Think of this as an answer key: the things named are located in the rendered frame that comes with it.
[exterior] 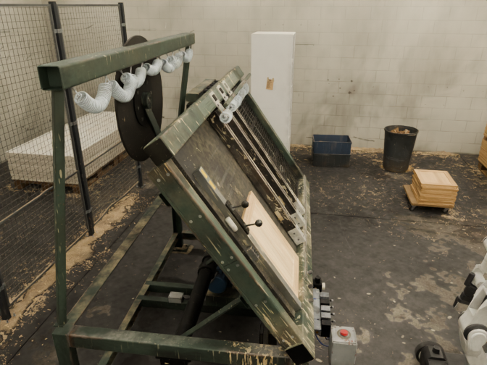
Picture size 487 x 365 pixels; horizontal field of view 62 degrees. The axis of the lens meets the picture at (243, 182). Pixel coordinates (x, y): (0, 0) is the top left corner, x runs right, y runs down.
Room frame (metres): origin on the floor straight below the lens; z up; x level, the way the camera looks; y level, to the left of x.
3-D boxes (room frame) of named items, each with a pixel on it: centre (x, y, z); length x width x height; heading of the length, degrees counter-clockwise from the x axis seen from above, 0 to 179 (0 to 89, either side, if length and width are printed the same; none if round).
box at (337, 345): (1.55, -0.49, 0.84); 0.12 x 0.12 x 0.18; 82
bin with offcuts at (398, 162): (6.17, -2.46, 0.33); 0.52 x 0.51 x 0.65; 170
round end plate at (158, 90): (2.65, 0.64, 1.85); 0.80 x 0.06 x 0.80; 172
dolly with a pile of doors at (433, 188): (4.86, -2.42, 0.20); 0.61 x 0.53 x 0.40; 170
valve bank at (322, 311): (2.00, -0.49, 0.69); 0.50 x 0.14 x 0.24; 172
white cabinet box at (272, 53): (6.33, -0.45, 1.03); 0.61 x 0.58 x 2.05; 170
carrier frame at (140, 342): (2.70, 0.21, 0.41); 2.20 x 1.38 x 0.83; 172
